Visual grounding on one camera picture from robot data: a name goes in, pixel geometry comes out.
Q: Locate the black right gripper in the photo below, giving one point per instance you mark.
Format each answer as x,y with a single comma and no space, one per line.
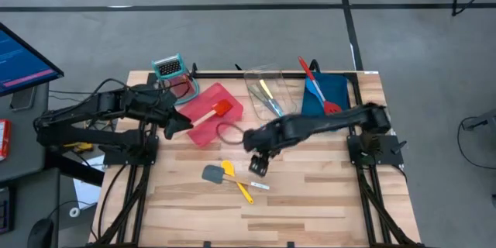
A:
263,141

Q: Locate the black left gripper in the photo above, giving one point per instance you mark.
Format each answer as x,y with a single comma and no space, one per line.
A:
162,112

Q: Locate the yellow silicone spatula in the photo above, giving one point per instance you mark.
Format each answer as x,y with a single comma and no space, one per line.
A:
228,168

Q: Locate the red slotted turner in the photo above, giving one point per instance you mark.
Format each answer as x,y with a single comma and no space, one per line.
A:
331,106

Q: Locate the light blue spatula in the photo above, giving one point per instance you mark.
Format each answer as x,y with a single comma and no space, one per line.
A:
311,87

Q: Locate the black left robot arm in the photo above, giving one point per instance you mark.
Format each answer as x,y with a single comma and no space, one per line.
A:
108,102

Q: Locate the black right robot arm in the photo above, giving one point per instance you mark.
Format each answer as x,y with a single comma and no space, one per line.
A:
329,120

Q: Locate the pink translucent plastic bin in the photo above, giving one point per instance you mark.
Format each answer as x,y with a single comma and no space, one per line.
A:
205,128

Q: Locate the teal metal box grater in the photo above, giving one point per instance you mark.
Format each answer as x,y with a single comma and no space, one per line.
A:
168,67

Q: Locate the clear plastic bin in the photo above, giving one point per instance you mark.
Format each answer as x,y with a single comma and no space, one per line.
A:
286,85

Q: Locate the yellow hand tool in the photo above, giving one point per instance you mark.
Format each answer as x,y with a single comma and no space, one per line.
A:
79,147

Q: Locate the blue plastic bin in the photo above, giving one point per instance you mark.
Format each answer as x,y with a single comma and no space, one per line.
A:
333,89

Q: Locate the white paper sheet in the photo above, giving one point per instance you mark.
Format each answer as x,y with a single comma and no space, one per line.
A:
87,193

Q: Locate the white tape roll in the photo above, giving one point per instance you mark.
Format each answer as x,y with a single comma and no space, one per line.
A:
74,212

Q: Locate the black smartphone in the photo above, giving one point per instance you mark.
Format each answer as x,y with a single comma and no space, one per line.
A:
23,97

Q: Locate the grey side desk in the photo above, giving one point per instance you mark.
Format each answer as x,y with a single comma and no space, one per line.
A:
23,159

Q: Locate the computer monitor blue screen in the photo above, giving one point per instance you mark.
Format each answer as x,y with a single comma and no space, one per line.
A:
19,64

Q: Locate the red box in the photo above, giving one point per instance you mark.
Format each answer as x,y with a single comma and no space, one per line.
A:
4,139

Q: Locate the black computer mouse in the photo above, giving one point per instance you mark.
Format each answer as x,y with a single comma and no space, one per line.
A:
40,234

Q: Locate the black keyboard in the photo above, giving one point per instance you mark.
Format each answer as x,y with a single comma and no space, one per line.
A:
4,209

